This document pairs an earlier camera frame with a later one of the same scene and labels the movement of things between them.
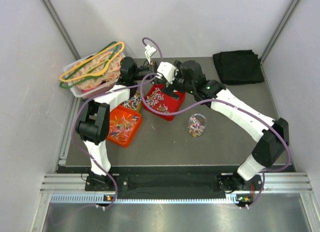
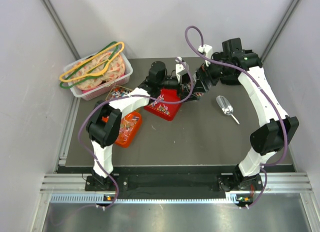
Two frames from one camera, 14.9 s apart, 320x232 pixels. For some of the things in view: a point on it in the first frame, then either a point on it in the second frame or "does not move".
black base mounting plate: (173, 182) does not move
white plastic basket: (84, 74) does not move
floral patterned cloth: (103, 67) does not move
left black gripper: (151, 70) to (184, 78)
